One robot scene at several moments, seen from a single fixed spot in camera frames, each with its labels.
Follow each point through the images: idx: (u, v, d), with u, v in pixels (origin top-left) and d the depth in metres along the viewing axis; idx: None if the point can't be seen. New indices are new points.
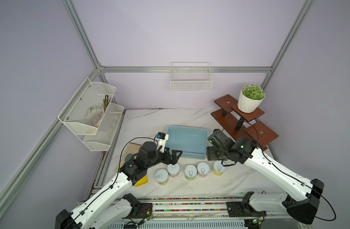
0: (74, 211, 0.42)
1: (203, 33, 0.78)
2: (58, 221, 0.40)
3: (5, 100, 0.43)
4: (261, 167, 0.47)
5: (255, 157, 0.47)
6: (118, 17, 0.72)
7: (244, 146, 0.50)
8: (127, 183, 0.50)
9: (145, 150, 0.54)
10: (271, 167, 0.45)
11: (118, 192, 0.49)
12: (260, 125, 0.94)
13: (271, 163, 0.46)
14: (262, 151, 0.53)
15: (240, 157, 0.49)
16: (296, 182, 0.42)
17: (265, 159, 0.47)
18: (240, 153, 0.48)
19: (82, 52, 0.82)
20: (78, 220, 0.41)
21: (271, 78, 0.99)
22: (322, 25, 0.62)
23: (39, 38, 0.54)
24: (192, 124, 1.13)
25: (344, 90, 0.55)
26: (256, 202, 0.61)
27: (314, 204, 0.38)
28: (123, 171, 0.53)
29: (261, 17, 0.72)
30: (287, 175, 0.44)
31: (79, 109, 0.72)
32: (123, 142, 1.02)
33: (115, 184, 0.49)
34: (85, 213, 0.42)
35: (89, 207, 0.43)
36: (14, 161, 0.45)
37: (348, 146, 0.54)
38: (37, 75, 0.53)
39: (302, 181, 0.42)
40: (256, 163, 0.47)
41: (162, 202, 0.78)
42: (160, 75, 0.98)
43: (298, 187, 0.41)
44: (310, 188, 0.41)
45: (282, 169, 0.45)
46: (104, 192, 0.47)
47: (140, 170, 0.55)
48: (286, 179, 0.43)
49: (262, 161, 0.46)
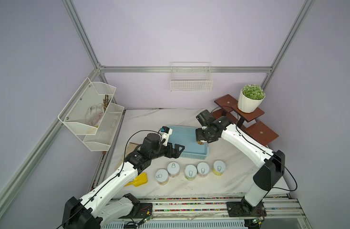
0: (83, 198, 0.42)
1: (203, 33, 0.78)
2: (67, 207, 0.40)
3: (5, 100, 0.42)
4: (232, 138, 0.54)
5: (229, 130, 0.55)
6: (118, 17, 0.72)
7: (221, 121, 0.58)
8: (133, 171, 0.51)
9: (150, 140, 0.56)
10: (240, 137, 0.53)
11: (126, 180, 0.51)
12: (260, 125, 0.94)
13: (241, 134, 0.53)
14: (236, 126, 0.56)
15: (217, 131, 0.58)
16: (258, 150, 0.49)
17: (237, 131, 0.54)
18: (217, 127, 0.57)
19: (82, 52, 0.82)
20: (87, 206, 0.41)
21: (271, 78, 0.99)
22: (322, 25, 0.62)
23: (39, 38, 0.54)
24: (192, 124, 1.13)
25: (345, 90, 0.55)
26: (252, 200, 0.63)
27: (267, 166, 0.44)
28: (128, 161, 0.53)
29: (261, 17, 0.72)
30: (252, 145, 0.50)
31: (79, 109, 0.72)
32: (123, 142, 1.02)
33: (122, 172, 0.50)
34: (95, 199, 0.43)
35: (98, 194, 0.44)
36: (14, 161, 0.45)
37: (349, 146, 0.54)
38: (37, 75, 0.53)
39: (264, 149, 0.49)
40: (229, 135, 0.55)
41: (163, 202, 0.79)
42: (160, 75, 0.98)
43: (259, 154, 0.48)
44: (270, 155, 0.47)
45: (250, 140, 0.51)
46: (112, 180, 0.47)
47: (146, 160, 0.56)
48: (251, 148, 0.50)
49: (233, 133, 0.54)
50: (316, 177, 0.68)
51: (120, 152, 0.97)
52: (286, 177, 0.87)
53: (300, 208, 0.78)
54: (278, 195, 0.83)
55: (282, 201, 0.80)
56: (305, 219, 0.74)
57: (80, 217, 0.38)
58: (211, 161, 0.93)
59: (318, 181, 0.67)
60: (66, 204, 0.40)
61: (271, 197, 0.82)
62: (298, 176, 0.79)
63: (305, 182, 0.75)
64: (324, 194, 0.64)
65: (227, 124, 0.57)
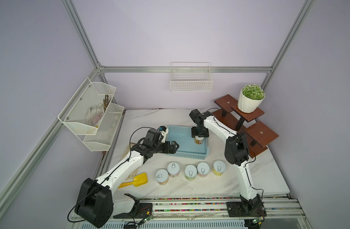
0: (99, 178, 0.45)
1: (203, 33, 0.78)
2: (83, 188, 0.42)
3: (4, 100, 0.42)
4: (209, 124, 0.72)
5: (208, 119, 0.73)
6: (118, 17, 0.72)
7: (203, 114, 0.76)
8: (140, 157, 0.56)
9: (153, 132, 0.64)
10: (213, 122, 0.71)
11: (134, 165, 0.55)
12: (260, 125, 0.94)
13: (216, 121, 0.70)
14: (215, 118, 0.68)
15: (201, 122, 0.77)
16: (225, 131, 0.64)
17: (212, 118, 0.73)
18: (200, 119, 0.77)
19: (82, 52, 0.82)
20: (104, 184, 0.44)
21: (271, 78, 0.99)
22: (322, 25, 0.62)
23: (39, 38, 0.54)
24: (192, 124, 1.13)
25: (344, 90, 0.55)
26: (243, 193, 0.67)
27: (229, 141, 0.59)
28: (134, 150, 0.59)
29: (261, 16, 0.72)
30: (222, 127, 0.67)
31: (78, 109, 0.74)
32: (123, 142, 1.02)
33: (131, 158, 0.55)
34: (110, 179, 0.46)
35: (113, 174, 0.47)
36: (13, 161, 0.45)
37: (349, 146, 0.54)
38: (37, 75, 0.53)
39: (230, 130, 0.65)
40: (207, 122, 0.73)
41: (162, 202, 0.78)
42: (160, 75, 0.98)
43: (225, 133, 0.64)
44: (233, 134, 0.62)
45: (221, 124, 0.69)
46: (123, 163, 0.52)
47: (149, 149, 0.61)
48: (220, 130, 0.66)
49: (210, 119, 0.72)
50: (316, 177, 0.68)
51: (120, 152, 0.97)
52: (286, 177, 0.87)
53: (300, 207, 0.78)
54: (278, 195, 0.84)
55: (282, 201, 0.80)
56: (305, 219, 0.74)
57: (98, 195, 0.41)
58: (211, 161, 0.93)
59: (318, 181, 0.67)
60: (82, 186, 0.42)
61: (272, 197, 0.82)
62: (298, 176, 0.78)
63: (305, 182, 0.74)
64: (324, 194, 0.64)
65: (207, 115, 0.75)
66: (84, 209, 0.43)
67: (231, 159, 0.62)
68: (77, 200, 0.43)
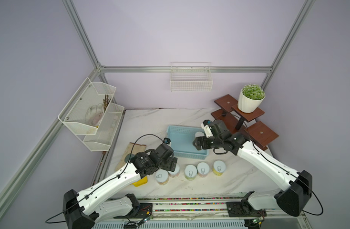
0: (80, 193, 0.42)
1: (203, 33, 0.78)
2: (65, 199, 0.41)
3: (5, 100, 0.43)
4: (249, 156, 0.51)
5: (246, 148, 0.52)
6: (118, 17, 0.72)
7: (236, 139, 0.55)
8: (135, 175, 0.48)
9: (165, 148, 0.55)
10: (259, 156, 0.49)
11: (124, 183, 0.47)
12: (260, 125, 0.94)
13: (260, 153, 0.50)
14: (253, 143, 0.53)
15: (233, 149, 0.56)
16: (281, 171, 0.44)
17: (254, 149, 0.51)
18: (232, 144, 0.55)
19: (81, 52, 0.82)
20: (81, 203, 0.40)
21: (271, 78, 0.99)
22: (322, 25, 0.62)
23: (38, 38, 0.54)
24: (192, 124, 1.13)
25: (345, 90, 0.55)
26: (255, 202, 0.61)
27: (294, 190, 0.40)
28: (132, 162, 0.50)
29: (261, 16, 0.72)
30: (274, 164, 0.46)
31: (79, 109, 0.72)
32: (123, 142, 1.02)
33: (122, 175, 0.47)
34: (89, 198, 0.42)
35: (94, 193, 0.42)
36: (14, 161, 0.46)
37: (349, 146, 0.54)
38: (37, 75, 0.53)
39: (287, 170, 0.45)
40: (245, 153, 0.52)
41: (162, 202, 0.78)
42: (160, 75, 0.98)
43: (283, 175, 0.44)
44: (296, 177, 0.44)
45: (269, 158, 0.48)
46: (110, 180, 0.45)
47: (151, 165, 0.52)
48: (273, 168, 0.46)
49: (252, 151, 0.51)
50: (316, 177, 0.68)
51: (120, 152, 0.97)
52: None
53: None
54: None
55: None
56: (305, 219, 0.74)
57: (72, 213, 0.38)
58: (211, 161, 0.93)
59: (318, 181, 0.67)
60: (65, 197, 0.41)
61: None
62: None
63: None
64: (324, 194, 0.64)
65: (243, 141, 0.54)
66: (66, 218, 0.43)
67: (293, 210, 0.43)
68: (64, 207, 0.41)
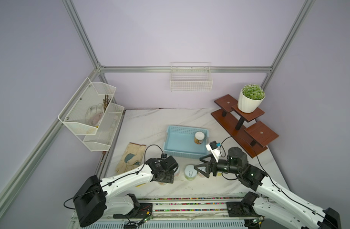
0: (103, 180, 0.46)
1: (203, 32, 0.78)
2: (87, 184, 0.43)
3: (5, 99, 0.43)
4: (271, 193, 0.51)
5: (265, 184, 0.52)
6: (118, 16, 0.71)
7: (254, 174, 0.56)
8: (149, 175, 0.54)
9: (174, 159, 0.64)
10: (281, 194, 0.49)
11: (140, 179, 0.52)
12: (260, 125, 0.94)
13: (280, 189, 0.50)
14: (271, 178, 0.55)
15: (252, 184, 0.55)
16: (306, 210, 0.44)
17: (274, 185, 0.51)
18: (251, 181, 0.55)
19: (81, 52, 0.82)
20: (104, 188, 0.44)
21: (271, 78, 0.99)
22: (323, 24, 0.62)
23: (38, 39, 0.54)
24: (192, 124, 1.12)
25: (345, 89, 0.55)
26: (261, 209, 0.61)
27: None
28: (148, 164, 0.57)
29: (261, 16, 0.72)
30: (298, 203, 0.46)
31: (79, 109, 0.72)
32: (123, 143, 1.04)
33: (140, 172, 0.53)
34: (111, 185, 0.45)
35: (116, 182, 0.47)
36: (14, 161, 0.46)
37: (349, 146, 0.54)
38: (37, 74, 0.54)
39: (313, 208, 0.44)
40: (265, 190, 0.52)
41: (162, 202, 0.78)
42: (160, 75, 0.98)
43: (309, 214, 0.43)
44: (323, 216, 0.42)
45: (292, 195, 0.48)
46: (130, 175, 0.51)
47: (161, 170, 0.58)
48: (297, 207, 0.45)
49: (272, 189, 0.51)
50: (316, 177, 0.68)
51: (120, 152, 0.97)
52: (286, 177, 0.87)
53: None
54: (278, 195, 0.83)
55: None
56: None
57: (95, 196, 0.41)
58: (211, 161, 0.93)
59: (319, 181, 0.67)
60: (87, 182, 0.44)
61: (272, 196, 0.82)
62: (298, 177, 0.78)
63: (305, 182, 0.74)
64: (324, 194, 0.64)
65: (260, 177, 0.54)
66: (77, 202, 0.44)
67: None
68: (77, 193, 0.45)
